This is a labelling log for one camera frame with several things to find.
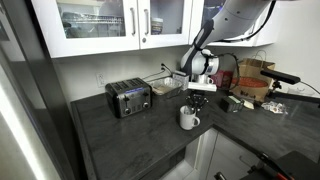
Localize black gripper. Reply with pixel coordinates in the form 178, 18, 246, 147
186, 90, 207, 112

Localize white ceramic mug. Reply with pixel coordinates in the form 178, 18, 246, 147
179, 105, 200, 130

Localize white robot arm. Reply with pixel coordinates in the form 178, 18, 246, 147
180, 0, 276, 77

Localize small dark box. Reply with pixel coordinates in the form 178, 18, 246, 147
220, 96, 244, 112

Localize aluminium foil tray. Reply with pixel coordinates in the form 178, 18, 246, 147
149, 77, 182, 98

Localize white lower cabinet drawers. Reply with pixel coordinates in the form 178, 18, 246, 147
160, 128, 259, 180

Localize brown paper bag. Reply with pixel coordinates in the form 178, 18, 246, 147
231, 58, 275, 102

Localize black silver four-slot toaster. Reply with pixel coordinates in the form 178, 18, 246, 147
105, 78, 152, 118

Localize crumpled clear plastic wrapper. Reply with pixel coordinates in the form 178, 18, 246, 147
261, 101, 287, 114

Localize black orange bar clamp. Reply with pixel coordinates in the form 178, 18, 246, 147
213, 150, 296, 180

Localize white upper cabinets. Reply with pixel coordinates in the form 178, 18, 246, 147
30, 0, 279, 59

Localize stainless steel refrigerator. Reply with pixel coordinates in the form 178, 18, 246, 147
0, 0, 87, 180

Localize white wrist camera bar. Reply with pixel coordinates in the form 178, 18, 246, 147
188, 82, 217, 92

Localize black power cable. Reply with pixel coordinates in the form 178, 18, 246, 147
142, 62, 174, 81

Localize black camera on stand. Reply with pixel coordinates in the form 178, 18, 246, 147
260, 68, 320, 104

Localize white wall outlet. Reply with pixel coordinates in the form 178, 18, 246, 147
96, 73, 106, 88

